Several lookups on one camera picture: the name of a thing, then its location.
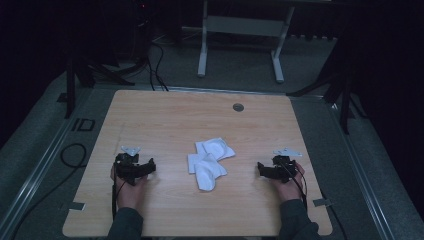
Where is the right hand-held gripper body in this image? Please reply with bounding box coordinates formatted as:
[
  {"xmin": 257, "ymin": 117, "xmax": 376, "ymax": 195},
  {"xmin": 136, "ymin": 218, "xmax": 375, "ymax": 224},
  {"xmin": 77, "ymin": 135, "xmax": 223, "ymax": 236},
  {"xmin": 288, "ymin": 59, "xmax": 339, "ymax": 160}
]
[{"xmin": 270, "ymin": 147, "xmax": 303, "ymax": 184}]

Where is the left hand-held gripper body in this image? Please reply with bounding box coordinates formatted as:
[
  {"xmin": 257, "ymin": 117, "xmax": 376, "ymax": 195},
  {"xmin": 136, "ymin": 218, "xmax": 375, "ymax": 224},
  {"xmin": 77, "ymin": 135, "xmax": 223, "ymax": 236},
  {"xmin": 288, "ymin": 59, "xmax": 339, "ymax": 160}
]
[{"xmin": 114, "ymin": 145, "xmax": 145, "ymax": 187}]

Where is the white sock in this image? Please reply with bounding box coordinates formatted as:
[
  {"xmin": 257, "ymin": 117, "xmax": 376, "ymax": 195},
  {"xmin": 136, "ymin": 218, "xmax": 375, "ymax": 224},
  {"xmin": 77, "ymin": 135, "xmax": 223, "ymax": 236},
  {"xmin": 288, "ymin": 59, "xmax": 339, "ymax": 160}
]
[
  {"xmin": 187, "ymin": 152, "xmax": 229, "ymax": 192},
  {"xmin": 194, "ymin": 137, "xmax": 237, "ymax": 162}
]

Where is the person's right hand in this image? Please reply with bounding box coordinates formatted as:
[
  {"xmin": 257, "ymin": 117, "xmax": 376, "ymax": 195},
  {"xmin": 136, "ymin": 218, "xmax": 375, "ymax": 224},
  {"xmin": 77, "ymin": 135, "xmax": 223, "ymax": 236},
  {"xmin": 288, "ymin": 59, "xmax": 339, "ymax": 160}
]
[{"xmin": 269, "ymin": 162, "xmax": 306, "ymax": 204}]

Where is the person's left hand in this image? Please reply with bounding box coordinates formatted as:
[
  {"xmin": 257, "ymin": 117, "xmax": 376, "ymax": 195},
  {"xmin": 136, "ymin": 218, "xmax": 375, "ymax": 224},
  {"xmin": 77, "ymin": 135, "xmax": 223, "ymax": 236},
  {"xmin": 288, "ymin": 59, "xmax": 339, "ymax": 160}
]
[{"xmin": 110, "ymin": 165, "xmax": 150, "ymax": 212}]

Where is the grey tape piece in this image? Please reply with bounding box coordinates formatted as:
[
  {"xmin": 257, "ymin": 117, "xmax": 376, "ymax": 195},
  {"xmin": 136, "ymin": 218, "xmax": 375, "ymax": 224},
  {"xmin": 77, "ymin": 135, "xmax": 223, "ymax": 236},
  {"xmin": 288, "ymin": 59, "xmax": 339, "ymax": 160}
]
[{"xmin": 312, "ymin": 198, "xmax": 334, "ymax": 208}]

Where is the black floor tape marking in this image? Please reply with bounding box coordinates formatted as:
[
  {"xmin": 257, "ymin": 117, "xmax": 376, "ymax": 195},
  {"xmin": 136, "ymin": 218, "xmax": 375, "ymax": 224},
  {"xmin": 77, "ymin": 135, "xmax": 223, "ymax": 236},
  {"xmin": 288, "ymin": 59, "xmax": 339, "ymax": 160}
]
[{"xmin": 70, "ymin": 118, "xmax": 97, "ymax": 132}]

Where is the black tripod stand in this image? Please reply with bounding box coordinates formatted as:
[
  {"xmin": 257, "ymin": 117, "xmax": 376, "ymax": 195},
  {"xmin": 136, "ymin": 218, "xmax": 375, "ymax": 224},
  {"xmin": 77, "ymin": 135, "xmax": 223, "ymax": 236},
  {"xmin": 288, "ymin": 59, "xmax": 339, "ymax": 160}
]
[
  {"xmin": 286, "ymin": 68, "xmax": 368, "ymax": 136},
  {"xmin": 63, "ymin": 49, "xmax": 150, "ymax": 120}
]

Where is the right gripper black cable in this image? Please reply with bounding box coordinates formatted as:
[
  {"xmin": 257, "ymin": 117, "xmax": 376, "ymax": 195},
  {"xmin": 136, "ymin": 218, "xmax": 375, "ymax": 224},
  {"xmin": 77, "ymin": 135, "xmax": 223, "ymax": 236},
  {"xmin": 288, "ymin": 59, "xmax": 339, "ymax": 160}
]
[{"xmin": 279, "ymin": 159, "xmax": 309, "ymax": 212}]

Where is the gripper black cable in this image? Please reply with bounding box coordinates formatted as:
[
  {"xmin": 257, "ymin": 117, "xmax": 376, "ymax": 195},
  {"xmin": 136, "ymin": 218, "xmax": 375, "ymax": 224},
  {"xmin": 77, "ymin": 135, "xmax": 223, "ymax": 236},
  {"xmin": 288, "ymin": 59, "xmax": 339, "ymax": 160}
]
[
  {"xmin": 279, "ymin": 159, "xmax": 309, "ymax": 212},
  {"xmin": 111, "ymin": 173, "xmax": 128, "ymax": 222}
]

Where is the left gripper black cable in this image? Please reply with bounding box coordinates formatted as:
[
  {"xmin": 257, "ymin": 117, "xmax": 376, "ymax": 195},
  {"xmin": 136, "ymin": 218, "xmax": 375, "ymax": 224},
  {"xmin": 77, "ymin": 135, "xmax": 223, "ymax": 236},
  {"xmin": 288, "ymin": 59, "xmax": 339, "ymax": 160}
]
[{"xmin": 111, "ymin": 173, "xmax": 128, "ymax": 222}]

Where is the black floor cable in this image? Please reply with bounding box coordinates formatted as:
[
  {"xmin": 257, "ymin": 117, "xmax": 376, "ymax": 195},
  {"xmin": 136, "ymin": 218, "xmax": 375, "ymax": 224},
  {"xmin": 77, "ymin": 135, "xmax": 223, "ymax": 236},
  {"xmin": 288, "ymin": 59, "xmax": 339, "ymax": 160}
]
[{"xmin": 9, "ymin": 142, "xmax": 88, "ymax": 240}]

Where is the aluminium floor rail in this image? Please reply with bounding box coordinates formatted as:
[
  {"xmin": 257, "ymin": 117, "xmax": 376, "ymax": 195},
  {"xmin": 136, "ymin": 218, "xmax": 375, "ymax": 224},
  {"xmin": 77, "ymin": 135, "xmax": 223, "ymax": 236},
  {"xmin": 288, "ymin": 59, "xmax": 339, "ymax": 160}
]
[
  {"xmin": 328, "ymin": 99, "xmax": 398, "ymax": 240},
  {"xmin": 0, "ymin": 89, "xmax": 95, "ymax": 240}
]

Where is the black cables bundle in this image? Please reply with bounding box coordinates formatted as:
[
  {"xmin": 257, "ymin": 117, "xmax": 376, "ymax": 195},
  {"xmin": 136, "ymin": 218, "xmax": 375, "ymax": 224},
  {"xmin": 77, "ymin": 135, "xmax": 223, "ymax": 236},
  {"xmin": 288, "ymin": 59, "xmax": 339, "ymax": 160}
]
[{"xmin": 139, "ymin": 19, "xmax": 170, "ymax": 92}]

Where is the white metal desk frame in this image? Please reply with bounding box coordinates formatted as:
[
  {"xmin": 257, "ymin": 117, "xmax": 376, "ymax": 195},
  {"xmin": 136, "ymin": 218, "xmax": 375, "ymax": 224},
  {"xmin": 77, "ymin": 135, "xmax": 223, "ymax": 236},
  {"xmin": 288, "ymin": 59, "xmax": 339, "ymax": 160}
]
[{"xmin": 197, "ymin": 0, "xmax": 296, "ymax": 84}]

